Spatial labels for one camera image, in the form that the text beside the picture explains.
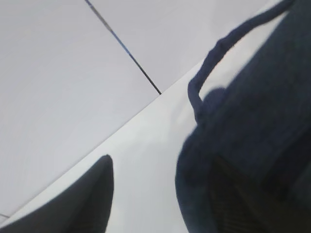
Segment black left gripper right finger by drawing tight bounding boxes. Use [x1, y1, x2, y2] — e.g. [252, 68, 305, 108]
[210, 159, 311, 233]

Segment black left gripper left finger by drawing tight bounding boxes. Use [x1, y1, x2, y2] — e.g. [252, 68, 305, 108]
[0, 155, 114, 233]

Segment navy blue lunch bag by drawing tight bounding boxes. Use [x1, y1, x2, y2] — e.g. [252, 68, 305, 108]
[175, 0, 311, 233]

